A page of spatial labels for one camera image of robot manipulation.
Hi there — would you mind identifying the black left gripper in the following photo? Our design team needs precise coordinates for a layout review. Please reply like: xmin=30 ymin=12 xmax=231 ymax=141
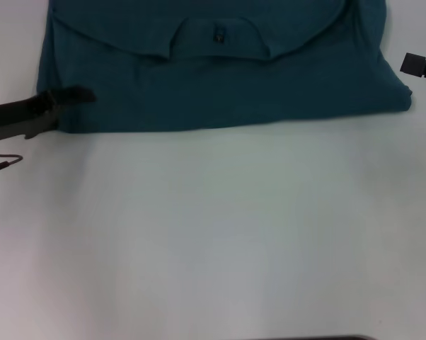
xmin=0 ymin=86 xmax=96 ymax=141

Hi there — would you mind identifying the teal t-shirt with beige print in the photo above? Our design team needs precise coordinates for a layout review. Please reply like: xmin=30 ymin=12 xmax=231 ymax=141
xmin=36 ymin=0 xmax=414 ymax=135

